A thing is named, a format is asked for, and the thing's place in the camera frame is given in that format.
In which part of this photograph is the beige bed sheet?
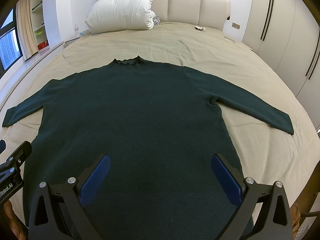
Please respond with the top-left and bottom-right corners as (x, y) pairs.
(1, 22), (319, 220)

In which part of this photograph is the small white item on bed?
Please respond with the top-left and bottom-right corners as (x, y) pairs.
(195, 26), (206, 31)

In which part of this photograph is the person left hand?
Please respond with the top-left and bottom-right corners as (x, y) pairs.
(3, 200), (26, 240)

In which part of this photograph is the plastic water bottle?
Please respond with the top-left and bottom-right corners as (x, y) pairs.
(74, 24), (80, 37)

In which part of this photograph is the white pillow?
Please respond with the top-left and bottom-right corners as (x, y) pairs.
(85, 0), (156, 34)

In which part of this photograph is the wall socket plate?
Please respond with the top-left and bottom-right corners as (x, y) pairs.
(232, 23), (240, 29)

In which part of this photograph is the wall shelf unit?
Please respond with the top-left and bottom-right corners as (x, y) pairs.
(30, 0), (49, 51)

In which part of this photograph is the white wardrobe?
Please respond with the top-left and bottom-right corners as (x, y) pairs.
(243, 0), (319, 128)

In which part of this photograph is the window with black frame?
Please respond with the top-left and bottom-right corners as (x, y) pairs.
(0, 7), (22, 77)

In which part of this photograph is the beige padded headboard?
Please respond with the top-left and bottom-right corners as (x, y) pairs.
(151, 0), (231, 30)

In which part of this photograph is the black white patterned item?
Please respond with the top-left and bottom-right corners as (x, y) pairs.
(152, 16), (161, 25)

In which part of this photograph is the dark green sweater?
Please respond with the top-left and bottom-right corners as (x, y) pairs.
(3, 57), (294, 239)

